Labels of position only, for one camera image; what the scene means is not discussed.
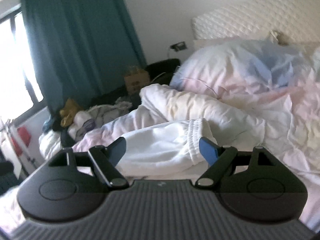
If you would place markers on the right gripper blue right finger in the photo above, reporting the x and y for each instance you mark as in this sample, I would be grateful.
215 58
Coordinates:
219 160

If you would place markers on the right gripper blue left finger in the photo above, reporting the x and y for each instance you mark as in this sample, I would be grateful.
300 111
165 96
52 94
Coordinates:
105 160

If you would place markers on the white clothes pile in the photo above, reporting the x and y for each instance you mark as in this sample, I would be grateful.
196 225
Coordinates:
54 137

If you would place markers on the yellow garment on pile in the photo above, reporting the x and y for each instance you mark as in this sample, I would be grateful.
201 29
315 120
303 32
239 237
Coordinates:
68 112

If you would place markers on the red cloth on machine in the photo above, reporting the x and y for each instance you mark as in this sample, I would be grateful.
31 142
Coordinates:
26 138

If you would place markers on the pastel pillow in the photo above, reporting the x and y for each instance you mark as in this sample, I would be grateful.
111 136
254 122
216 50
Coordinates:
247 67

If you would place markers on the folded exercise machine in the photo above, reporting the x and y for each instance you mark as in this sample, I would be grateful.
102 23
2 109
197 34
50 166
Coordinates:
21 163

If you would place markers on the right teal curtain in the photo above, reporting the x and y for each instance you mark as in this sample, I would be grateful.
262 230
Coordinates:
80 49

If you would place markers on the cream quilted headboard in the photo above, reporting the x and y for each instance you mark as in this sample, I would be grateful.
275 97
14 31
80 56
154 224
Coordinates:
296 20

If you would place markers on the window frame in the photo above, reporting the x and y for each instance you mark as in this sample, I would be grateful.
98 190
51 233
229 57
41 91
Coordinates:
21 97

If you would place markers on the black wall socket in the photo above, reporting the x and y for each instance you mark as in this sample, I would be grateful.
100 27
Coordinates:
180 46

